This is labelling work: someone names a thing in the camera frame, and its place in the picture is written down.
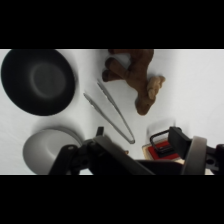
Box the metal tongs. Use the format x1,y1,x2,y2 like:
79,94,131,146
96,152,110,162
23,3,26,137
82,79,136,145

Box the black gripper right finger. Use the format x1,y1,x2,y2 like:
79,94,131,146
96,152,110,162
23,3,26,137
168,126,224,176

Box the red flat block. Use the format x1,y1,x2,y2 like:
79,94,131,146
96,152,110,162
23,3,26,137
151,140,174,158

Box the black bowl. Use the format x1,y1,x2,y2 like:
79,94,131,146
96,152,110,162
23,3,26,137
0,49,77,117

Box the grey bowl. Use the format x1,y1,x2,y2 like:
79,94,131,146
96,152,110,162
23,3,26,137
22,127,83,176

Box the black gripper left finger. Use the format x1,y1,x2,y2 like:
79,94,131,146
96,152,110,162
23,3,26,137
49,126,156,176

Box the brown moose plush toy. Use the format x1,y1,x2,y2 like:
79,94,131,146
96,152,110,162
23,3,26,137
101,49,167,117

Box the black wire handle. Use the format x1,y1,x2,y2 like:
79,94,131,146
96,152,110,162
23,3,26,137
148,128,175,158

